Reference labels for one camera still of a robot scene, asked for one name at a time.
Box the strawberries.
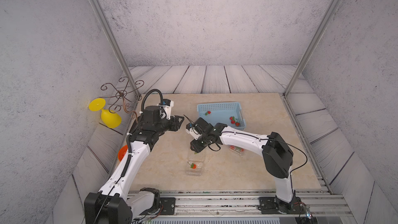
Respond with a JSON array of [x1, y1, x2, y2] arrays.
[[229, 146, 245, 154], [188, 162, 198, 170]]

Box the light blue perforated basket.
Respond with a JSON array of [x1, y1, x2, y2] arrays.
[[197, 102, 246, 130]]

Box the clear clamshell container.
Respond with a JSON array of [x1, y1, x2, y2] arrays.
[[229, 145, 245, 157], [185, 150, 206, 176]]

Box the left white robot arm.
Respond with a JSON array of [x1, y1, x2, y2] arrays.
[[84, 103, 184, 224]]

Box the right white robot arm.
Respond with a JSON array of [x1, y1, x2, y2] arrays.
[[186, 118, 308, 214]]

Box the strawberry cluster right in basket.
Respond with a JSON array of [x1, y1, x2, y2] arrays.
[[230, 116, 240, 127]]

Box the orange plastic bowl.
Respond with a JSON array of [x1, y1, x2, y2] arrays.
[[118, 145, 128, 162]]

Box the yellow plastic goblet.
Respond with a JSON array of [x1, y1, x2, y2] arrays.
[[88, 98, 122, 129]]

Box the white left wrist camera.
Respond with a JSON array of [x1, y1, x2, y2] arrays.
[[159, 99, 174, 120]]

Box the dark wire jewellery stand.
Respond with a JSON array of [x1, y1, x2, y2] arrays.
[[101, 76, 145, 121]]

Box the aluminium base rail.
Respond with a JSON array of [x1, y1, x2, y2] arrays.
[[80, 189, 352, 224]]

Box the aluminium frame post left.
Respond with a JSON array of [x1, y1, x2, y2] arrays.
[[89, 0, 141, 97]]

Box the aluminium frame post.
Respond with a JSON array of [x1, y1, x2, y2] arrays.
[[283, 0, 342, 99], [89, 0, 141, 97]]

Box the aluminium frame post right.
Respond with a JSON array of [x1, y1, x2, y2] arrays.
[[283, 0, 342, 99]]

